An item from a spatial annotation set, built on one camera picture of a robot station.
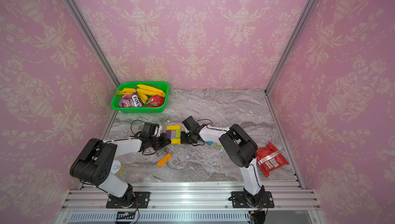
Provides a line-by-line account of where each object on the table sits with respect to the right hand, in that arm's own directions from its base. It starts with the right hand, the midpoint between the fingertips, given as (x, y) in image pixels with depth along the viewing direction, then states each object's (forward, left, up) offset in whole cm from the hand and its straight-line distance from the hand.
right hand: (177, 144), depth 92 cm
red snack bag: (-13, -50, +3) cm, 51 cm away
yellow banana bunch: (+38, +26, +9) cm, 47 cm away
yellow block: (+2, +1, +1) cm, 2 cm away
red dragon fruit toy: (+29, +15, +8) cm, 34 cm away
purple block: (+8, +6, -1) cm, 11 cm away
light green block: (+8, 0, 0) cm, 8 cm away
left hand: (+2, +3, 0) cm, 4 cm away
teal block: (+1, -19, 0) cm, 19 cm away
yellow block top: (+12, +3, 0) cm, 13 cm away
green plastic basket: (+46, +12, +7) cm, 48 cm away
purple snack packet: (+31, +32, +7) cm, 46 cm away
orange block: (-8, +7, -1) cm, 11 cm away
